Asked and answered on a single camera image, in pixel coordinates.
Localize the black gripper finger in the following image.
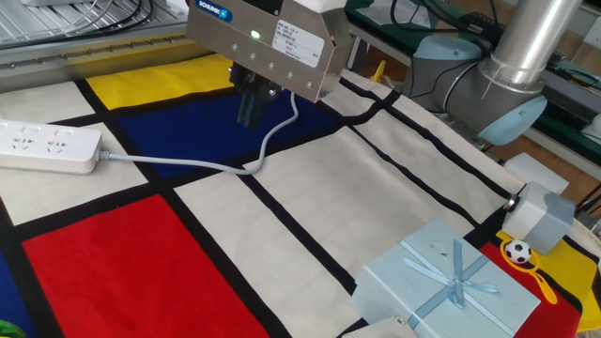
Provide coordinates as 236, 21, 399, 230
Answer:
251, 77, 283, 131
228, 66, 254, 129

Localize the silver Schunk gripper body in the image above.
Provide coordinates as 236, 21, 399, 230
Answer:
185, 0, 356, 103

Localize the white power strip grey cable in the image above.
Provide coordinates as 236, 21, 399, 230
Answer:
0, 119, 103, 176

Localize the small yellow object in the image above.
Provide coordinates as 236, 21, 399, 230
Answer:
370, 59, 387, 84

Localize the white paper sheet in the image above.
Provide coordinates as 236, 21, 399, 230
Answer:
359, 0, 431, 28

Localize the Mondrian pattern colour block cloth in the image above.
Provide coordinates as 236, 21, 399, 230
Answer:
0, 52, 601, 338

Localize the black keyboard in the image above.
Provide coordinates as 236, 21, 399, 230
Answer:
458, 11, 507, 46

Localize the light blue ribboned gift box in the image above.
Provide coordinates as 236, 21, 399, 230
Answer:
349, 218, 542, 338

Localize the white foam block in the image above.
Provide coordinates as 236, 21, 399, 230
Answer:
502, 152, 570, 194

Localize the soccer ball yellow paddle toy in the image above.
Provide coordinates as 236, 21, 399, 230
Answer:
499, 238, 559, 305

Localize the yellow grey box green button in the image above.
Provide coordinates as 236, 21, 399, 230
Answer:
0, 319, 27, 338

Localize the aluminium table frame rail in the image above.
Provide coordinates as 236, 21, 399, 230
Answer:
0, 22, 222, 94

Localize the grey box metal ring button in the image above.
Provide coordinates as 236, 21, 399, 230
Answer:
501, 181, 577, 256

